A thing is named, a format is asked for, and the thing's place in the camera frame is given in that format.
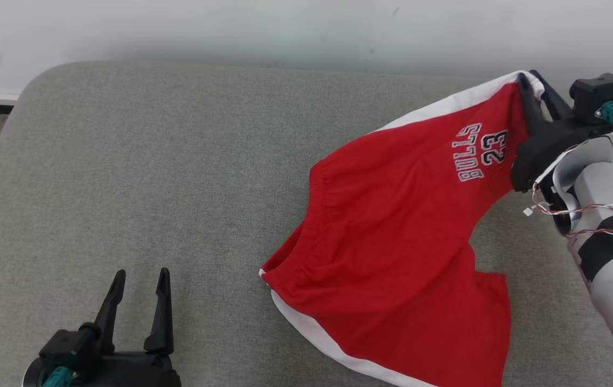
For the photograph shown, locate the red shorts white side stripes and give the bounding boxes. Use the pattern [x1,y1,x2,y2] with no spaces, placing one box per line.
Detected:
[259,70,547,387]

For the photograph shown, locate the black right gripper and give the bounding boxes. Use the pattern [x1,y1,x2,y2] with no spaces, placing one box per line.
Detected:
[510,69,613,193]

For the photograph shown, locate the teal left camera connector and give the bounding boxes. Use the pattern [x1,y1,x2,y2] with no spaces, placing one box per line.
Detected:
[41,366,74,387]

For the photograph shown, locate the red white twisted wire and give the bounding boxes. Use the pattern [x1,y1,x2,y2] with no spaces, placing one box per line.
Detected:
[523,140,613,239]

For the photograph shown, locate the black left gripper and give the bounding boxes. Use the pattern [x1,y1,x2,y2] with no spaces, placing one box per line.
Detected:
[22,267,182,387]

